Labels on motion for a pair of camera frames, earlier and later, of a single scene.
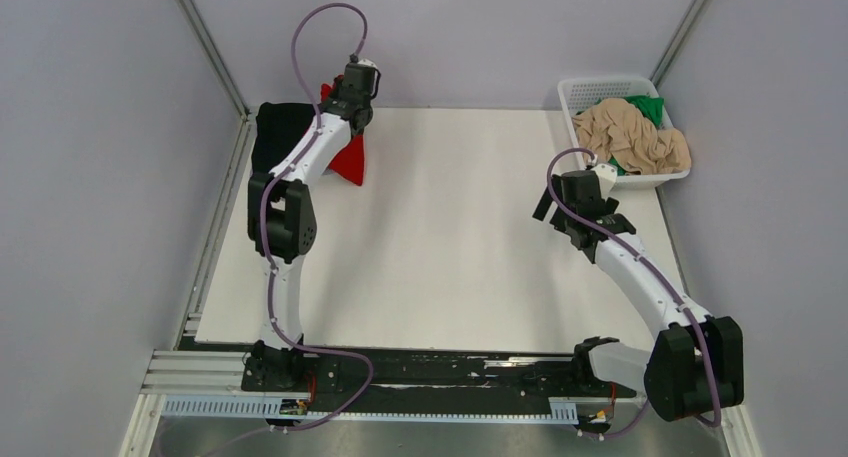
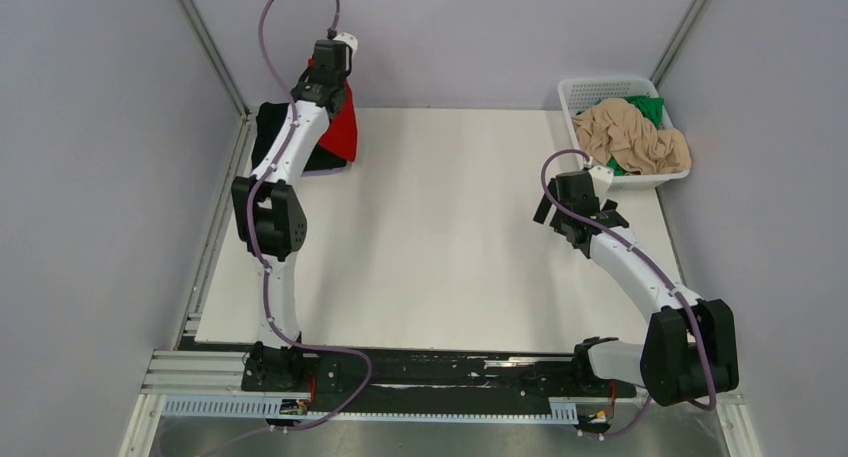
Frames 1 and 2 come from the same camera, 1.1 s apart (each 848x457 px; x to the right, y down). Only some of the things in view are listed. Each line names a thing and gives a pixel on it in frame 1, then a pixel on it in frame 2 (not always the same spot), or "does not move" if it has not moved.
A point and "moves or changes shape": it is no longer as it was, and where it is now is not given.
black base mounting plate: [436, 381] does not move
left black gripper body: [335, 96] → [338, 85]
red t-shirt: [350, 161] moves or changes shape
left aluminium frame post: [210, 43] does not move
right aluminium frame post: [690, 16] does not move
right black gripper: [544, 206] does not move
